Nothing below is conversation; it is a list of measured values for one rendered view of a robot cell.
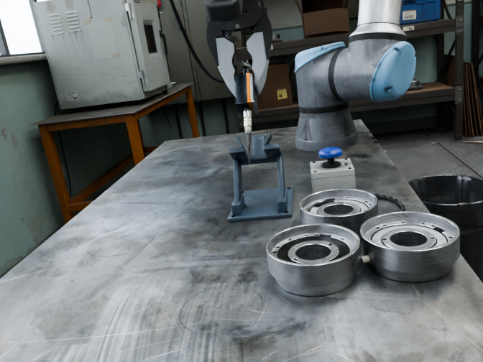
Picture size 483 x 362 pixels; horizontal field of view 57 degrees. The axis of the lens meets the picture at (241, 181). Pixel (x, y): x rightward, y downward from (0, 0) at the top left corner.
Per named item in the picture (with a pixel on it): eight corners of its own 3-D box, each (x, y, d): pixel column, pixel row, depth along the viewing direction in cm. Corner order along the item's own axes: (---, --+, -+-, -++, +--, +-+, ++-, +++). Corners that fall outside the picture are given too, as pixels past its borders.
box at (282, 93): (301, 105, 396) (297, 62, 385) (246, 112, 399) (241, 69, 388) (297, 99, 434) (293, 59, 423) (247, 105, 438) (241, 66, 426)
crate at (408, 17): (428, 21, 399) (428, -6, 392) (442, 20, 363) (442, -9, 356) (369, 29, 407) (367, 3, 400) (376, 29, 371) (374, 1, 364)
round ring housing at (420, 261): (417, 234, 58) (417, 204, 57) (481, 268, 48) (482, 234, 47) (345, 254, 55) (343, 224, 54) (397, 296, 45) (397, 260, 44)
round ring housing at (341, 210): (391, 238, 58) (389, 209, 56) (310, 251, 57) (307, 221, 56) (364, 210, 68) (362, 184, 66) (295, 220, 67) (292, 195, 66)
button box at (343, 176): (356, 195, 74) (355, 166, 72) (313, 199, 75) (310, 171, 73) (351, 179, 81) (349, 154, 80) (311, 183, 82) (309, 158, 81)
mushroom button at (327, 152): (345, 179, 75) (343, 150, 73) (320, 181, 75) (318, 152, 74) (342, 172, 78) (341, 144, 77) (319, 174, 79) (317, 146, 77)
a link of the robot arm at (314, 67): (317, 98, 115) (313, 44, 111) (364, 98, 105) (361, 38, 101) (287, 108, 107) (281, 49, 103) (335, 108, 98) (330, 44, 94)
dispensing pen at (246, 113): (236, 159, 63) (233, 54, 68) (242, 167, 67) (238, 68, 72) (251, 157, 63) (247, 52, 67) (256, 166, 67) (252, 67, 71)
